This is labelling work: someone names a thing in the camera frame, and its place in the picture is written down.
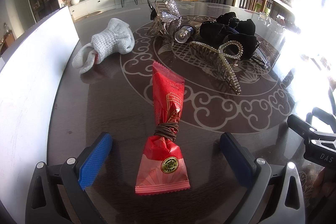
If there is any black velvet scrunchie far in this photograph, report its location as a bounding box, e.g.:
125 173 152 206
216 12 256 35

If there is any white storage box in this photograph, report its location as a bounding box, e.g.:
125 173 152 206
1 7 79 223

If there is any brown hair tie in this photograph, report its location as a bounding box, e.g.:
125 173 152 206
154 121 181 142

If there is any rhinestone bow hair clip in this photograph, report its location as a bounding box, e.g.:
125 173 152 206
147 0 182 38

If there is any black velvet scrunchie near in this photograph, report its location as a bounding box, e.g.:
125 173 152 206
199 19 259 60

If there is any black velvet scrunchie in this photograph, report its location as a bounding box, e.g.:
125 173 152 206
199 19 259 60
216 12 256 35

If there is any pearl gold claw clip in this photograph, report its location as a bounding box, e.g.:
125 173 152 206
189 40 243 95

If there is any white knitted cloth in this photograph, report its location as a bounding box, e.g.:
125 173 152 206
72 18 135 74

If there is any white tv cabinet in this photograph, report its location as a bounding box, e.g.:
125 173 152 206
70 0 161 22

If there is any small glass perfume bottle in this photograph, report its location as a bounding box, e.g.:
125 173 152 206
174 25 196 44

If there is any red snack packet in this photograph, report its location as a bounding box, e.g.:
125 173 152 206
135 61 190 196

